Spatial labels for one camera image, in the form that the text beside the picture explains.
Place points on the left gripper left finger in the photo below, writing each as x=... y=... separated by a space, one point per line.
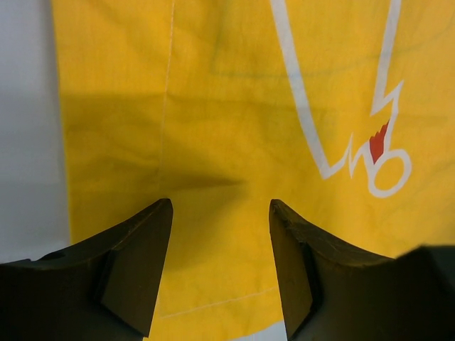
x=102 y=288

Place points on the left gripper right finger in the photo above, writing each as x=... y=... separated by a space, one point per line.
x=332 y=290

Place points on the yellow cloth placemat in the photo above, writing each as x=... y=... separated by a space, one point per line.
x=344 y=110

